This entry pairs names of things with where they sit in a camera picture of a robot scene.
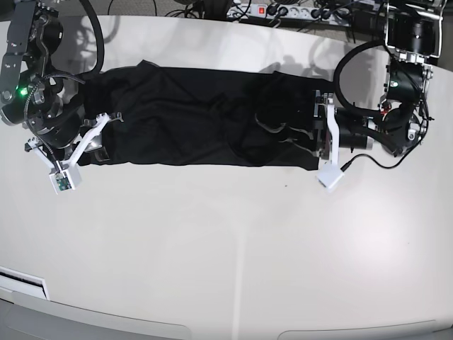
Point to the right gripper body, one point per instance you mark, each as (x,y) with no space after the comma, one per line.
(65,144)

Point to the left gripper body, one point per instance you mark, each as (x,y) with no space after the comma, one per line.
(332,129)

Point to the black t-shirt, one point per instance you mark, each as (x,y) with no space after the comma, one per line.
(181,116)

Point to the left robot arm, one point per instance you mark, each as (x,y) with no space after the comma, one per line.
(410,32)

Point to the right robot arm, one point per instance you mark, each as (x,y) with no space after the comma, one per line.
(31,84)

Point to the white power strip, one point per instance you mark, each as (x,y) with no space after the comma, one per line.
(289,13)

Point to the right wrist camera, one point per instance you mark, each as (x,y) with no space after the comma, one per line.
(68,179)

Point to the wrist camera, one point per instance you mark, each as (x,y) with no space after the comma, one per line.
(68,179)
(329,176)

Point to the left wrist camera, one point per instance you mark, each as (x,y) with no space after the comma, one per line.
(329,176)

